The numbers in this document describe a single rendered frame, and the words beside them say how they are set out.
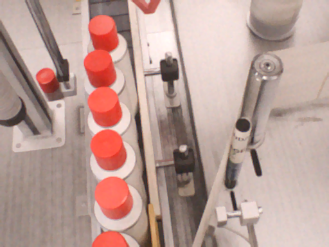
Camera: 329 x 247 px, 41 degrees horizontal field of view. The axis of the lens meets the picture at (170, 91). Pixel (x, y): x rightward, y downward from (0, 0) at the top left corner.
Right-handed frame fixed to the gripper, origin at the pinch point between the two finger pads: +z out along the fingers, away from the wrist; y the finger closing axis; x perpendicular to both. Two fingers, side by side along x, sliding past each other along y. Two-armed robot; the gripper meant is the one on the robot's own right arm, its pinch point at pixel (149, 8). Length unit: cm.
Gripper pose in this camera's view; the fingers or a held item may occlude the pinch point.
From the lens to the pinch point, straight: 63.8
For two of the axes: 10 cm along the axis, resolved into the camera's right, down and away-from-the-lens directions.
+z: 0.7, 5.3, 8.5
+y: -1.4, -8.4, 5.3
